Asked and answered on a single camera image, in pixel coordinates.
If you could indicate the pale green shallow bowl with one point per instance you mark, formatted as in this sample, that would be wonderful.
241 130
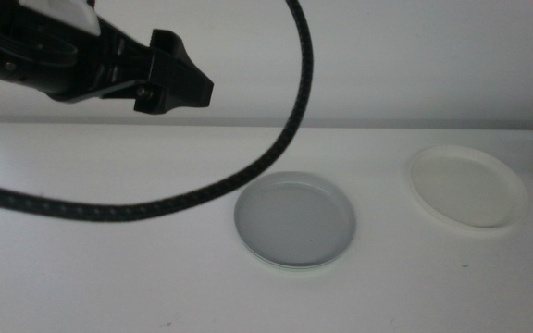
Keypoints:
294 268

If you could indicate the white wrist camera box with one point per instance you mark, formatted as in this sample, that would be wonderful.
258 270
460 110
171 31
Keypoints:
63 14

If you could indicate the grey shallow bowl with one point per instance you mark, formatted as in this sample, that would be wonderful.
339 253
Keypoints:
294 222

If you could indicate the white shallow bowl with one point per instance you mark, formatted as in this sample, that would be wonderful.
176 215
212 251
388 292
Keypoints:
467 187

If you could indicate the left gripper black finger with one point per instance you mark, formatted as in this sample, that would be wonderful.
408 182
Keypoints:
164 40
178 83

